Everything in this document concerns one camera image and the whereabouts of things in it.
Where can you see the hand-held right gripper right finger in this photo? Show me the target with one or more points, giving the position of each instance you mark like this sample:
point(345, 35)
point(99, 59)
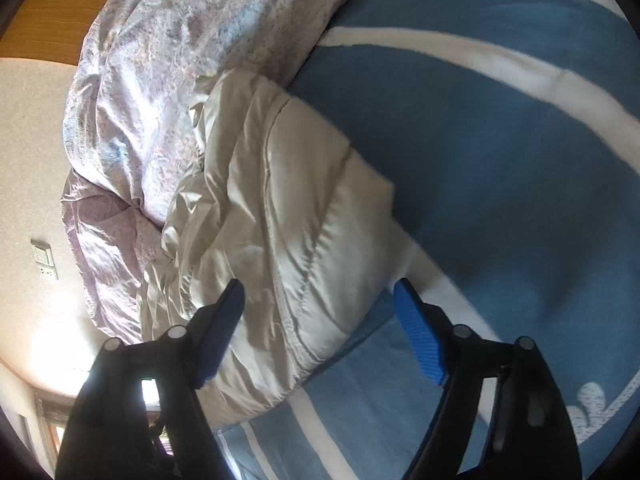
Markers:
point(420, 332)

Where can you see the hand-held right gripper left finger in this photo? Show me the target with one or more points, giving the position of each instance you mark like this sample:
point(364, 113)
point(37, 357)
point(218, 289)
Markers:
point(220, 332)

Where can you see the beige puffer jacket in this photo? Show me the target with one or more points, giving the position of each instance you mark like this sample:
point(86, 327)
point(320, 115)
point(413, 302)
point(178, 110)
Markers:
point(280, 220)

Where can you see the blue white striped bed sheet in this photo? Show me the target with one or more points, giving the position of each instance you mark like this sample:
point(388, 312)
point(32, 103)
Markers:
point(500, 170)

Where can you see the pink floral duvet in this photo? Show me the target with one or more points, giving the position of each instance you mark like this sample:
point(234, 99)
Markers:
point(160, 85)

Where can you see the white wall socket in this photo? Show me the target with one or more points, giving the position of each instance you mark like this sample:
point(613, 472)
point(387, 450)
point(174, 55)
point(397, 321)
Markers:
point(48, 272)

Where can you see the white wall switch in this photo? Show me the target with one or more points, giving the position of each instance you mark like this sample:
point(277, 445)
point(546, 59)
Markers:
point(42, 251)

